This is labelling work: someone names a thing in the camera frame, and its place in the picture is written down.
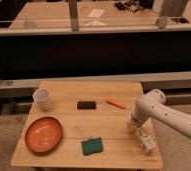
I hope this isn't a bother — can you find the white plastic bottle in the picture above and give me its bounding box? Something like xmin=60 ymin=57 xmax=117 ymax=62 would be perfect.
xmin=133 ymin=124 xmax=157 ymax=155

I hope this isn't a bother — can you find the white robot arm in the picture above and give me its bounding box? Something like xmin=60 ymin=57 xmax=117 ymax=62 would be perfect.
xmin=130 ymin=89 xmax=191 ymax=139

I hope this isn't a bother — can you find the orange marker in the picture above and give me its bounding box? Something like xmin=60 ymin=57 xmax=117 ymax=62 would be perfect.
xmin=106 ymin=98 xmax=126 ymax=109

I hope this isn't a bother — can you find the black rectangular block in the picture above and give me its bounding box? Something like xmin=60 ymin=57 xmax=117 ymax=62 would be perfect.
xmin=77 ymin=101 xmax=96 ymax=109

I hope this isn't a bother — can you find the translucent plastic cup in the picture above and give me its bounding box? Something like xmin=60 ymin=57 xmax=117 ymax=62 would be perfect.
xmin=33 ymin=89 xmax=51 ymax=111

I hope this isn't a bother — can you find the green sponge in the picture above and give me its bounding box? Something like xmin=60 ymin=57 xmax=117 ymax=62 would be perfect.
xmin=81 ymin=137 xmax=103 ymax=155

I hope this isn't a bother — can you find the orange bowl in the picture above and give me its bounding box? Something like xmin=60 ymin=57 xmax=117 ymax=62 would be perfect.
xmin=25 ymin=117 xmax=63 ymax=153

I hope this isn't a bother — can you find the white paper sheet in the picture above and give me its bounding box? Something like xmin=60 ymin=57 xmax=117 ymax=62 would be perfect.
xmin=88 ymin=9 xmax=104 ymax=18

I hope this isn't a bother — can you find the grey metal post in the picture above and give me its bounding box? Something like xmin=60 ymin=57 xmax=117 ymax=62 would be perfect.
xmin=156 ymin=0 xmax=189 ymax=30
xmin=68 ymin=0 xmax=79 ymax=31

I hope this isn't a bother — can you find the black cable clutter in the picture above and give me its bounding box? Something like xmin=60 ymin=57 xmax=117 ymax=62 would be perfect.
xmin=114 ymin=0 xmax=154 ymax=13

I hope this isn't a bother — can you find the grey metal post right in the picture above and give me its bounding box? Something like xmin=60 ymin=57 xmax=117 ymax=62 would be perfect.
xmin=156 ymin=0 xmax=189 ymax=30

